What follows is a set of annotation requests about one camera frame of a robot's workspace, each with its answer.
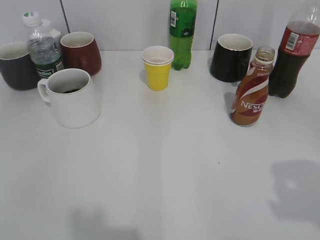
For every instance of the Cestbon water bottle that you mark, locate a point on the Cestbon water bottle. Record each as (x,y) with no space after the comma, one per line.
(44,50)

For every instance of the white mug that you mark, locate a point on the white mug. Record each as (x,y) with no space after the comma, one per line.
(72,97)

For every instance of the black mug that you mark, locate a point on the black mug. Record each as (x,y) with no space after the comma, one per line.
(231,57)

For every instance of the dark grey mug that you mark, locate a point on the dark grey mug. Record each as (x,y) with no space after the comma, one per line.
(17,68)

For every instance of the yellow paper cup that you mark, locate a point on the yellow paper cup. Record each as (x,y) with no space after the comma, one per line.
(157,65)

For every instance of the Nescafe coffee bottle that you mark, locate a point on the Nescafe coffee bottle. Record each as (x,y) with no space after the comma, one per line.
(252,93)

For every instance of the green soda bottle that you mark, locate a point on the green soda bottle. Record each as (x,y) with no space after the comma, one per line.
(182,21)

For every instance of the cola bottle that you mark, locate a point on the cola bottle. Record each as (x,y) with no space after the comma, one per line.
(298,41)

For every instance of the dark red mug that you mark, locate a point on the dark red mug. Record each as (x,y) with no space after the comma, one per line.
(80,51)

